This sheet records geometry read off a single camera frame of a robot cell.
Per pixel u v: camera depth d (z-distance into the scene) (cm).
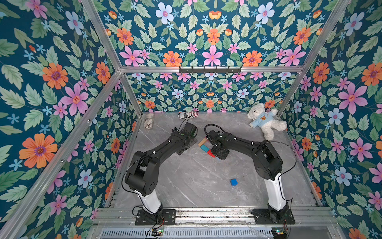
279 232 72
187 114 115
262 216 72
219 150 80
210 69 91
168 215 74
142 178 46
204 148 99
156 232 72
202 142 101
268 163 54
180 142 62
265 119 105
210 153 96
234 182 85
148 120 111
